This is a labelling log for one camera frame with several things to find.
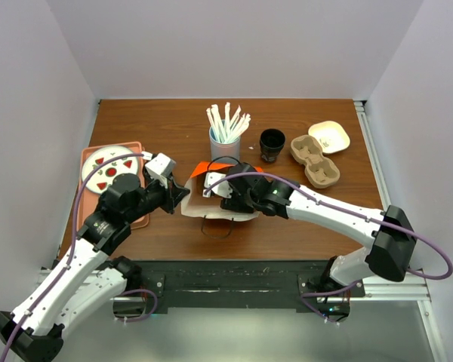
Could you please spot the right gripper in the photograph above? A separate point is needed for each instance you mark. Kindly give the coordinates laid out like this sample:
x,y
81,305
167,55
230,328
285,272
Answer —
x,y
235,203

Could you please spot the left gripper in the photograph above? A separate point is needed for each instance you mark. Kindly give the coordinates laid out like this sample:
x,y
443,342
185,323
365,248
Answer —
x,y
172,195

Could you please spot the orange paper bag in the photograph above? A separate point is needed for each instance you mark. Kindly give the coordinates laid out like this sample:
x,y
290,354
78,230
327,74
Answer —
x,y
206,201

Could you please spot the stack of black cups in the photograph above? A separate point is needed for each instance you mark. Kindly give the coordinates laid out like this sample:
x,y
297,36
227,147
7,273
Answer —
x,y
272,142

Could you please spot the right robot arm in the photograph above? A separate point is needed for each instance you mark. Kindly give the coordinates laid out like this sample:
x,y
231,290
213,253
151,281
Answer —
x,y
384,235

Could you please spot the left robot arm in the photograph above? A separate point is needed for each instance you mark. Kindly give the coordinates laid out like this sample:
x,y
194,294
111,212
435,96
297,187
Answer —
x,y
37,328

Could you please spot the blue straw holder cup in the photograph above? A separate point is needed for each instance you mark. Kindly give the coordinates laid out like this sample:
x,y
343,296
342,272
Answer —
x,y
224,152

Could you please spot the white wrapped straws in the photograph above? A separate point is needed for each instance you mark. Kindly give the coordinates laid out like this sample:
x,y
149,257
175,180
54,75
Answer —
x,y
228,127

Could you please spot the watermelon pattern plate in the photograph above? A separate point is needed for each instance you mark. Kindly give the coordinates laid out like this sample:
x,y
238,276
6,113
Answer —
x,y
109,162

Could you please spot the cardboard cup carrier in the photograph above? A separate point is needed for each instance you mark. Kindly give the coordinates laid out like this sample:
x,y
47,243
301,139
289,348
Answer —
x,y
319,170

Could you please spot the cream square plate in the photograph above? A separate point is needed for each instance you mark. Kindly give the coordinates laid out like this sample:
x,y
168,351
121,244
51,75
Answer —
x,y
331,136

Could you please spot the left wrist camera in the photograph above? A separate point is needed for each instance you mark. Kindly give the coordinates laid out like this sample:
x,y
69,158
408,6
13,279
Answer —
x,y
157,167

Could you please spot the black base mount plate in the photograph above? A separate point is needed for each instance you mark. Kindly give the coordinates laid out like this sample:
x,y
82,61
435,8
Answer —
x,y
271,284

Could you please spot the aluminium frame rail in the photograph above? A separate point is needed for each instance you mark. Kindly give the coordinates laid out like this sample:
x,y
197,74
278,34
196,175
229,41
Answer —
x,y
412,289

